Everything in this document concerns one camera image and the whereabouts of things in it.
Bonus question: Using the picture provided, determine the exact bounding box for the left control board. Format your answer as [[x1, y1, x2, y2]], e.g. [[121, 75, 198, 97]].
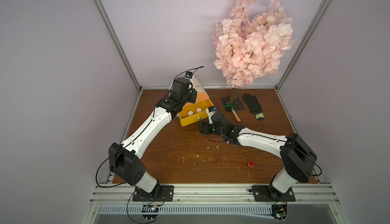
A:
[[141, 204, 160, 223]]

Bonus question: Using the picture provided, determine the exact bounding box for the yellow drawer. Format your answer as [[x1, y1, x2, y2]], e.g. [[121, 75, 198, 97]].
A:
[[177, 99, 214, 127]]

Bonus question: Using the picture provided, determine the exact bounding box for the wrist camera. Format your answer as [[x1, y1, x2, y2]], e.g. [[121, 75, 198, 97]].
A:
[[206, 106, 217, 117], [184, 71, 194, 79]]

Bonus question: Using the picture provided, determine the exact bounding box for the black work glove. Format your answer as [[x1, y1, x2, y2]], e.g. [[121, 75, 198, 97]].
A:
[[243, 94, 265, 120]]

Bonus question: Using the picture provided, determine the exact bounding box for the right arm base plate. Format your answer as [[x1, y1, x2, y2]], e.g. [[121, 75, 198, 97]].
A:
[[248, 185, 296, 202]]

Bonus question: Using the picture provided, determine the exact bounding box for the control board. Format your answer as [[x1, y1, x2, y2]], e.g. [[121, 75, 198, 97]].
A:
[[141, 204, 160, 223], [271, 204, 288, 221]]

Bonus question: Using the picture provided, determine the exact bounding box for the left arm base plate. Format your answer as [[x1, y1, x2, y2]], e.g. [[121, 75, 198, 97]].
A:
[[132, 185, 174, 202]]

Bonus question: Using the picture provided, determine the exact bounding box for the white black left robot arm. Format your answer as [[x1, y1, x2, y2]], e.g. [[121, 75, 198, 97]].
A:
[[108, 77, 198, 199]]

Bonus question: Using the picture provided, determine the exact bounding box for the pink cherry blossom tree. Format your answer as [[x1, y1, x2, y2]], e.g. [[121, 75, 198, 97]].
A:
[[213, 0, 295, 88]]

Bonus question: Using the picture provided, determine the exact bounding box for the orange top drawer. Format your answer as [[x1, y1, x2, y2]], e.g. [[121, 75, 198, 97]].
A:
[[194, 92, 209, 104]]

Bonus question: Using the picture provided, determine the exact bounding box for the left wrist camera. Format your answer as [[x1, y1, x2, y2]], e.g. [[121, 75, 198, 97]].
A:
[[184, 71, 194, 79]]

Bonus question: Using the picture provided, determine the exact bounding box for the red paint can lower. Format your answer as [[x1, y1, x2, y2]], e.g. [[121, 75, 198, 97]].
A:
[[247, 161, 255, 168]]

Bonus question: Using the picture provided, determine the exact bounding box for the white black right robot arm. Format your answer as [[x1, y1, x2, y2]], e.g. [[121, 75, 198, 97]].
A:
[[199, 112, 317, 197]]

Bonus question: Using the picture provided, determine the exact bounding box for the right control board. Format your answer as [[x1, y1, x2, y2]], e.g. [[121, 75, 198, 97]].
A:
[[271, 204, 288, 221]]

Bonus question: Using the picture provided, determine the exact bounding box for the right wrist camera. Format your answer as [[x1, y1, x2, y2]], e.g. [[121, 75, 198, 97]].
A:
[[206, 106, 217, 117]]

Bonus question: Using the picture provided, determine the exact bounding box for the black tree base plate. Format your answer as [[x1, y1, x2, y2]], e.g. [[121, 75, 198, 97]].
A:
[[220, 97, 244, 111]]

